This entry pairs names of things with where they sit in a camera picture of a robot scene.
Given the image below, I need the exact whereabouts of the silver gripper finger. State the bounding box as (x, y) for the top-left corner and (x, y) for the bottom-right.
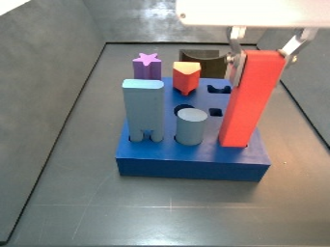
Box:
(224, 26), (246, 87)
(278, 27), (318, 62)

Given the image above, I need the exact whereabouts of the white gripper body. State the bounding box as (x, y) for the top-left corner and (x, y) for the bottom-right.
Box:
(175, 0), (330, 28)

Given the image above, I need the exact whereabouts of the red rectangular block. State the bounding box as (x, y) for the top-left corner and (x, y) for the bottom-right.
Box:
(219, 50), (285, 148)

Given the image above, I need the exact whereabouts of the black curved fixture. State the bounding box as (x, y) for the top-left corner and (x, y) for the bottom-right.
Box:
(179, 49), (227, 78)

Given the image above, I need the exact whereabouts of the blue shape sorter board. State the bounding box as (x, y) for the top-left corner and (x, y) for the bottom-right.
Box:
(116, 77), (271, 181)

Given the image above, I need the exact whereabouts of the red pentagon block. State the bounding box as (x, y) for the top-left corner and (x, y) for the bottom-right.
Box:
(172, 62), (202, 96)

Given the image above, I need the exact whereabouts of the purple star block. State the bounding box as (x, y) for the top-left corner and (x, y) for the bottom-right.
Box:
(132, 53), (162, 80)

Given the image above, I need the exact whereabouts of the light blue cylinder block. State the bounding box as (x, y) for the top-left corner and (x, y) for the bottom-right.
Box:
(175, 108), (207, 146)

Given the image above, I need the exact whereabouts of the light blue arch block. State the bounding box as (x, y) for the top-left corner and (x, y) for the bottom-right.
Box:
(123, 79), (166, 142)

